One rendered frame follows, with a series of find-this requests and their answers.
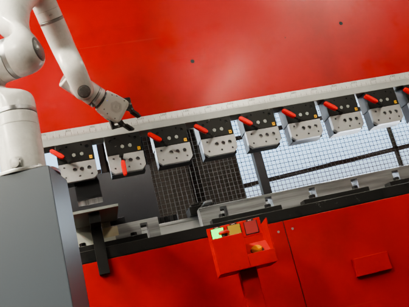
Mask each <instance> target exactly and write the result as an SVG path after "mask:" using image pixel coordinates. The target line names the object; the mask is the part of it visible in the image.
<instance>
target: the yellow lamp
mask: <svg viewBox="0 0 409 307"><path fill-rule="evenodd" d="M228 230H229V235H234V234H238V233H241V229H240V225H239V224H235V225H230V226H228Z"/></svg>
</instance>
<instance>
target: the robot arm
mask: <svg viewBox="0 0 409 307"><path fill-rule="evenodd" d="M32 9H33V11H34V13H35V16H36V18H37V20H38V22H39V24H40V27H41V29H42V31H43V33H44V36H45V37H46V40H47V42H48V44H49V46H50V48H51V50H52V52H53V54H54V56H55V58H56V60H57V62H58V64H59V66H60V68H61V70H62V72H63V74H64V76H63V77H62V78H61V81H60V84H59V86H60V87H62V88H63V89H64V90H66V91H68V92H69V93H71V94H72V95H74V96H75V97H76V98H77V99H79V100H81V101H83V102H84V103H86V104H88V105H89V106H90V107H92V108H93V107H95V108H96V109H95V110H96V111H97V112H98V113H99V114H100V115H101V116H102V117H104V118H105V119H106V120H107V121H109V123H110V126H111V129H112V130H114V129H117V128H120V127H123V128H125V129H127V130H128V131H133V130H134V129H135V128H133V127H132V126H130V125H129V124H125V123H124V122H123V120H122V117H123V115H124V113H125V111H129V112H130V114H131V115H133V116H134V117H136V118H140V117H141V115H140V114H139V113H138V112H137V111H135V110H134V108H133V106H132V103H131V99H130V97H125V98H122V97H120V96H118V95H117V94H114V93H112V92H110V91H105V90H104V89H103V88H102V87H100V86H98V85H97V84H96V83H94V82H93V81H91V79H90V78H89V75H88V72H87V70H86V67H85V64H84V62H83V60H82V58H81V56H80V54H79V52H78V50H77V48H76V46H75V43H74V40H73V39H72V36H71V33H70V31H69V29H68V26H67V24H66V21H65V19H64V17H63V14H62V12H61V10H60V8H59V5H58V3H57V0H0V34H1V35H2V36H3V37H4V38H3V39H1V40H0V168H1V172H0V176H3V175H9V174H13V173H16V172H21V171H26V170H29V169H33V168H38V167H42V166H46V159H45V155H44V149H43V142H42V137H41V131H40V124H39V120H38V113H37V107H36V103H35V99H34V97H33V96H32V94H31V93H30V92H28V91H26V90H21V89H16V88H6V87H5V85H6V83H8V82H11V81H13V80H16V79H20V78H22V77H25V76H29V75H31V74H33V73H35V72H37V71H39V70H40V69H41V68H42V66H43V65H44V62H45V53H44V48H43V47H42V45H41V44H40V42H39V41H38V39H37V38H36V36H35V35H34V34H33V33H32V32H31V31H30V27H29V19H30V12H31V11H32ZM115 123H118V125H114V124H115Z"/></svg>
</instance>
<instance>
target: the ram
mask: <svg viewBox="0 0 409 307"><path fill-rule="evenodd" d="M57 3H58V5H59V8H60V10H61V12H62V14H63V17H64V19H65V21H66V24H67V26H68V29H69V31H70V33H71V36H72V39H73V40H74V43H75V46H76V48H77V50H78V52H79V54H80V56H81V58H82V60H83V62H84V64H85V67H86V70H87V72H88V75H89V78H90V79H91V81H93V82H94V83H96V84H97V85H98V86H100V87H102V88H103V89H104V90H105V91H110V92H112V93H114V94H117V95H118V96H120V97H122V98H125V97H130V99H131V103H132V106H133V108H134V110H135V111H137V112H138V113H139V114H140V115H141V117H142V116H149V115H156V114H160V113H167V112H171V111H178V110H185V109H189V108H196V107H203V106H207V105H214V104H221V103H225V102H232V101H239V100H244V99H250V98H254V97H261V96H268V95H272V94H279V93H286V92H291V91H298V90H305V89H309V88H316V87H320V86H326V85H333V84H338V83H345V82H351V81H356V80H363V79H370V78H374V77H381V76H388V75H392V74H399V73H403V72H409V0H57ZM29 27H30V31H31V32H32V33H33V34H34V35H35V36H36V38H37V39H38V41H39V42H40V44H41V45H42V47H43V48H44V53H45V62H44V65H43V66H42V68H41V69H40V70H39V71H37V72H35V73H33V74H31V75H29V76H25V77H22V78H20V79H16V80H13V81H11V82H8V83H6V85H5V87H6V88H16V89H21V90H26V91H28V92H30V93H31V94H32V96H33V97H34V99H35V103H36V107H37V113H38V120H39V124H40V131H41V133H47V132H54V131H59V130H66V129H73V128H77V127H84V126H87V125H94V124H101V123H106V122H109V121H107V120H106V119H105V118H104V117H102V116H101V115H100V114H99V113H98V112H97V111H96V110H95V109H96V108H95V107H93V108H92V107H90V106H89V105H88V104H86V103H84V102H83V101H81V100H79V99H77V98H76V97H75V96H74V95H72V94H71V93H69V92H68V91H66V90H64V89H63V88H62V87H60V86H59V84H60V81H61V78H62V77H63V76H64V74H63V72H62V70H61V68H60V66H59V64H58V62H57V60H56V58H55V56H54V54H53V52H52V50H51V48H50V46H49V44H48V42H47V40H46V37H45V36H44V33H43V31H42V29H41V27H40V24H39V22H38V20H37V18H36V16H35V13H34V11H33V9H32V11H31V12H30V19H29ZM403 85H409V79H402V80H395V81H390V82H384V83H377V84H373V85H366V86H360V87H355V88H348V89H344V90H337V91H331V92H326V93H320V94H313V95H308V96H302V97H295V98H291V99H284V100H280V101H273V102H266V103H262V104H256V105H249V106H244V107H237V108H231V109H227V110H220V111H213V112H209V113H202V114H198V115H191V116H184V117H180V118H173V119H166V120H162V121H155V122H149V123H145V124H138V125H131V126H132V127H133V128H135V129H134V130H133V131H128V130H127V129H125V128H123V127H120V128H117V129H114V130H112V129H109V130H103V131H98V132H91V133H84V134H80V135H74V136H67V137H62V138H56V139H49V140H45V141H42V142H43V149H44V153H45V154H47V153H50V150H51V149H53V150H55V146H57V145H62V144H69V143H75V142H79V141H86V140H90V139H91V141H92V145H96V144H103V138H104V137H108V136H114V135H121V134H125V133H132V132H139V135H140V137H142V136H147V135H148V133H149V132H150V130H151V129H156V128H160V127H167V126H171V125H178V124H185V126H186V128H187V129H189V128H194V125H195V123H196V121H202V120H206V119H212V118H219V117H224V116H229V117H230V120H231V121H235V120H237V119H238V117H239V115H240V114H241V113H248V112H252V111H259V110H265V109H269V108H272V109H273V113H279V111H280V110H281V108H282V107H283V106H287V105H293V104H300V103H305V102H311V101H314V103H315V106H319V104H320V103H322V101H323V100H324V99H328V98H333V97H339V96H346V95H350V94H354V95H355V99H358V98H359V97H360V96H361V95H362V94H363V93H364V92H368V91H374V90H381V89H385V88H392V87H393V88H394V92H396V91H397V90H398V89H399V88H400V87H402V86H403Z"/></svg>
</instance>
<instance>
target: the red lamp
mask: <svg viewBox="0 0 409 307"><path fill-rule="evenodd" d="M244 226H245V230H246V234H250V233H255V232H258V231H259V230H258V227H257V223H256V220H253V221H248V222H244Z"/></svg>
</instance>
